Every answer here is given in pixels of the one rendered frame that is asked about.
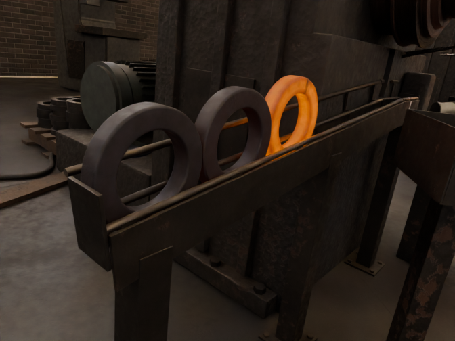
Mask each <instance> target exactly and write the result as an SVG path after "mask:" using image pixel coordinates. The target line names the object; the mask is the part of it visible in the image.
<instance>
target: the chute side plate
mask: <svg viewBox="0 0 455 341"><path fill-rule="evenodd" d="M419 101H420V100H413V101H403V102H401V103H399V104H397V105H395V106H392V107H390V108H388V109H386V110H383V111H382V112H379V113H377V114H375V115H372V116H370V117H368V118H365V119H363V120H361V121H359V122H357V123H355V124H353V125H350V126H348V127H346V128H344V129H341V130H340V131H337V132H335V133H333V134H331V135H328V136H326V137H324V138H322V139H319V140H317V141H315V142H313V143H310V144H309V145H306V146H304V147H302V148H300V149H298V150H295V151H293V152H291V153H289V154H287V155H284V156H282V157H280V158H277V159H275V160H273V161H271V162H268V163H267V164H264V165H262V166H260V167H258V168H255V169H253V170H251V171H249V172H247V173H244V174H243V175H240V176H238V177H236V178H234V179H231V180H229V181H226V182H225V183H222V184H221V185H218V186H216V187H214V188H211V189H209V190H207V191H204V192H202V193H201V194H198V195H196V196H194V197H192V198H189V199H187V200H185V201H183V202H180V203H178V204H176V205H174V206H172V207H170V208H167V209H165V210H163V211H160V212H158V213H156V214H153V215H152V216H150V217H148V218H145V219H143V220H141V221H138V222H136V223H134V224H132V225H130V226H128V227H126V228H124V229H121V230H119V231H116V232H114V233H112V234H110V235H108V239H109V245H110V256H111V263H112V274H113V280H114V289H115V290H116V291H119V290H121V289H123V288H124V287H126V286H128V285H129V284H131V283H133V282H134V281H136V280H138V279H139V260H140V259H142V258H144V257H147V256H149V255H151V254H154V253H156V252H158V251H161V250H163V249H165V248H168V247H170V246H173V259H174V258H175V257H177V256H179V255H180V254H182V253H184V252H185V251H187V250H189V249H190V248H193V247H194V246H196V245H197V244H199V243H201V242H203V241H205V240H206V239H208V238H209V237H211V236H213V235H215V234H216V233H218V232H220V231H221V230H223V229H225V228H226V227H228V226H230V225H232V224H233V223H235V222H236V221H239V220H240V219H242V218H244V217H245V216H247V215H248V214H250V213H252V212H254V211H256V210H257V209H259V208H260V207H262V206H264V205H266V204H267V203H269V202H271V201H272V200H275V199H276V198H278V197H279V196H281V195H283V194H285V193H286V192H288V191H290V190H291V189H293V188H295V187H296V186H298V185H300V184H302V183H303V182H305V181H306V180H308V179H310V178H312V177H314V176H315V175H317V174H318V173H320V172H322V171H324V170H326V169H327V168H328V167H329V164H330V158H331V156H332V155H334V154H338V153H341V152H342V154H341V160H342V159H344V158H346V157H348V156H349V155H351V154H353V153H354V152H356V151H358V150H360V149H361V148H363V147H365V146H366V145H368V144H369V143H372V142H373V141H375V140H377V139H378V138H380V137H382V136H383V135H385V134H387V133H388V132H390V131H392V130H393V129H396V128H397V127H400V126H403V123H404V118H405V115H406V110H407V109H409V108H410V109H413V110H417V109H418V104H419ZM410 102H411V105H410ZM341 160H340V161H341Z"/></svg>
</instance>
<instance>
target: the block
mask: <svg viewBox="0 0 455 341"><path fill-rule="evenodd" d="M435 79H436V76H435V75H434V74H425V73H419V72H407V73H406V75H405V78H404V83H403V86H402V91H401V93H407V94H411V95H419V96H420V97H419V100H420V101H419V104H418V109H417V110H424V111H427V108H428V105H429V101H430V98H431V94H432V91H433V87H434V84H435Z"/></svg>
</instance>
